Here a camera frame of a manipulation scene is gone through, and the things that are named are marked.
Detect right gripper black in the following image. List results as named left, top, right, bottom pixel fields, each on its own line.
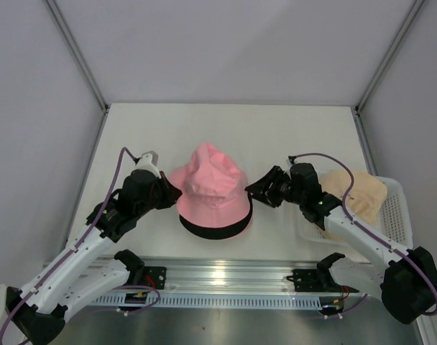
left=244, top=166, right=305, bottom=208

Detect black hat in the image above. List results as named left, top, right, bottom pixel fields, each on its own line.
left=179, top=193, right=253, bottom=240

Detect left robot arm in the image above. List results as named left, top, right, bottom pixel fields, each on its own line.
left=6, top=169, right=182, bottom=344

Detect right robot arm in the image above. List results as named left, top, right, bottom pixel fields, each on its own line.
left=246, top=162, right=437, bottom=324

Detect beige hat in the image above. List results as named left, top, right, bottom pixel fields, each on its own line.
left=320, top=169, right=387, bottom=226

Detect white plastic basket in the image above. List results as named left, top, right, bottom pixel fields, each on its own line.
left=295, top=176, right=413, bottom=248

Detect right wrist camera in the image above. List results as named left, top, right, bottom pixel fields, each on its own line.
left=286, top=155, right=297, bottom=174

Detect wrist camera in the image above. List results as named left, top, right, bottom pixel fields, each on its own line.
left=135, top=151, right=161, bottom=179
left=286, top=155, right=297, bottom=174

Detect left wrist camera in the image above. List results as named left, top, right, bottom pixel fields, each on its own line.
left=135, top=151, right=161, bottom=179

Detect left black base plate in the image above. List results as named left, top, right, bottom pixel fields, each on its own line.
left=143, top=266, right=167, bottom=284

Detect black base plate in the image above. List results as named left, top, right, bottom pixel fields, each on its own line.
left=143, top=266, right=167, bottom=284
left=285, top=269, right=358, bottom=293

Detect aluminium mounting rail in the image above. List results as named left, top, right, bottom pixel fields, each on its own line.
left=42, top=254, right=385, bottom=296

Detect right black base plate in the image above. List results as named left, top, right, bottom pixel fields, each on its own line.
left=285, top=269, right=358, bottom=293

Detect white slotted cable duct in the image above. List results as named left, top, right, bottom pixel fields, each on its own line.
left=91, top=293, right=341, bottom=311

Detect left aluminium frame post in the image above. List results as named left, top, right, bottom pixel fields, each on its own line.
left=42, top=0, right=109, bottom=113

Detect aluminium frame post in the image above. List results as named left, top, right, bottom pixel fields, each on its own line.
left=42, top=0, right=109, bottom=113
left=354, top=0, right=427, bottom=116

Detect right aluminium frame post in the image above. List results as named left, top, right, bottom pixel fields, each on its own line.
left=354, top=0, right=427, bottom=116

